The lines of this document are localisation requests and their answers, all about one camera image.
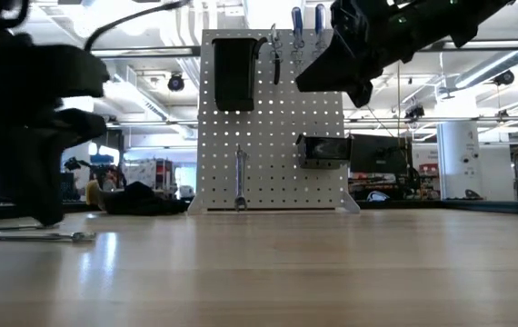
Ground large chrome combination wrench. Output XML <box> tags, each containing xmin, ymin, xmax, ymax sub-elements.
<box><xmin>234</xmin><ymin>144</ymin><xmax>249</xmax><ymax>213</ymax></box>

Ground small glossy black bin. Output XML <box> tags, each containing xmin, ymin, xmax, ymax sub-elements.
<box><xmin>294</xmin><ymin>133</ymin><xmax>354</xmax><ymax>170</ymax></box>

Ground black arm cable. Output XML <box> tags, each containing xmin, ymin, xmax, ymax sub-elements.
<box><xmin>84</xmin><ymin>0</ymin><xmax>192</xmax><ymax>52</ymax></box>

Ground white round pillar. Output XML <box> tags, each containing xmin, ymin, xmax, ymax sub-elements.
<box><xmin>436</xmin><ymin>120</ymin><xmax>483</xmax><ymax>201</ymax></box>

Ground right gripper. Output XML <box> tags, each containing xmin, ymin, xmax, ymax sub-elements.
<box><xmin>294</xmin><ymin>0</ymin><xmax>428</xmax><ymax>109</ymax></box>

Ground white metal pegboard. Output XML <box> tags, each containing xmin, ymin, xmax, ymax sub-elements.
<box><xmin>187</xmin><ymin>28</ymin><xmax>361</xmax><ymax>214</ymax></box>

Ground black ceiling reel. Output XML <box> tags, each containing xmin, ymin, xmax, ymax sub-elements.
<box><xmin>166</xmin><ymin>72</ymin><xmax>186</xmax><ymax>93</ymax></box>
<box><xmin>493</xmin><ymin>69</ymin><xmax>516</xmax><ymax>87</ymax></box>
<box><xmin>404</xmin><ymin>104</ymin><xmax>426</xmax><ymax>121</ymax></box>

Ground tall black plastic bin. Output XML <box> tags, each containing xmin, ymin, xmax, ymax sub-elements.
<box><xmin>211</xmin><ymin>36</ymin><xmax>260</xmax><ymax>113</ymax></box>

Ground black computer monitor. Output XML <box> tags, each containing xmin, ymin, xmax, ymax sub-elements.
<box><xmin>351</xmin><ymin>134</ymin><xmax>409</xmax><ymax>174</ymax></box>

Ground black glove yellow cuff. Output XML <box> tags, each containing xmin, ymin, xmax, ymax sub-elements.
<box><xmin>85</xmin><ymin>179</ymin><xmax>191</xmax><ymax>216</ymax></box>

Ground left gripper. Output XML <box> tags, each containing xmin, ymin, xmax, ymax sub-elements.
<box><xmin>0</xmin><ymin>30</ymin><xmax>111</xmax><ymax>227</ymax></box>

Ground blue clear-handled screwdriver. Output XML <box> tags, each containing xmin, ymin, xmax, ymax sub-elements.
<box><xmin>290</xmin><ymin>5</ymin><xmax>306</xmax><ymax>64</ymax></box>
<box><xmin>314</xmin><ymin>3</ymin><xmax>328</xmax><ymax>58</ymax></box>

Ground black-handled slip-joint pliers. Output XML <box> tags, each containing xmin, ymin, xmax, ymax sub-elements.
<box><xmin>253</xmin><ymin>23</ymin><xmax>284</xmax><ymax>86</ymax></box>

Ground black table edge rail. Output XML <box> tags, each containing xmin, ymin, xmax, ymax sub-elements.
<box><xmin>0</xmin><ymin>199</ymin><xmax>518</xmax><ymax>223</ymax></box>

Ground thin hanging black cable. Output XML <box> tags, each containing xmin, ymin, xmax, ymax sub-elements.
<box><xmin>366</xmin><ymin>104</ymin><xmax>395</xmax><ymax>137</ymax></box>

